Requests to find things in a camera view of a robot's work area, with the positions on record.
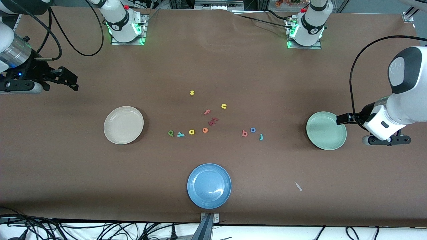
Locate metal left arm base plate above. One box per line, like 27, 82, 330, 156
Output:
286, 18, 323, 50

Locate orange dried flowers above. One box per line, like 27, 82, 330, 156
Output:
275, 0, 308, 8

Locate brown table cover sheet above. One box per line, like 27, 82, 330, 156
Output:
0, 6, 427, 228

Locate green plate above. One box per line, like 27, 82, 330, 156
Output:
306, 111, 347, 151

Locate beige plate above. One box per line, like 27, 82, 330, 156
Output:
103, 106, 144, 145

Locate grey metal box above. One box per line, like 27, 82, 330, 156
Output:
194, 0, 245, 10

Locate blue plate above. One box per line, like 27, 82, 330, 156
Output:
187, 163, 232, 210

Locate aluminium frame corner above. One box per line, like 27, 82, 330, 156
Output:
401, 9, 418, 24

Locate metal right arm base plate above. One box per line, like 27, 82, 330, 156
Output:
111, 13, 148, 46

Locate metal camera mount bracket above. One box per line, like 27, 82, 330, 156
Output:
192, 213, 221, 240

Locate black cable on table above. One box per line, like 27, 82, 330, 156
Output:
265, 9, 296, 21
232, 13, 291, 30

